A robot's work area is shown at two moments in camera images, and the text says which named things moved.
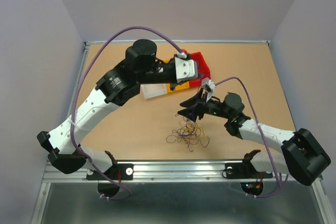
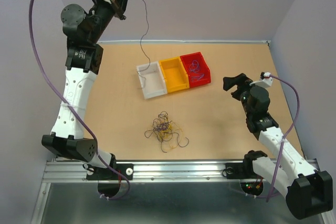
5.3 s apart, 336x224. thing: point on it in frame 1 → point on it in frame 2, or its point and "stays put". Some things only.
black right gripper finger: [192, 113] → [229, 82]
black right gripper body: [213, 107] → [244, 87]
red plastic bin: [203, 68] stays put
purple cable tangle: [190, 132] → [162, 128]
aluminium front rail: [170, 171] stays put
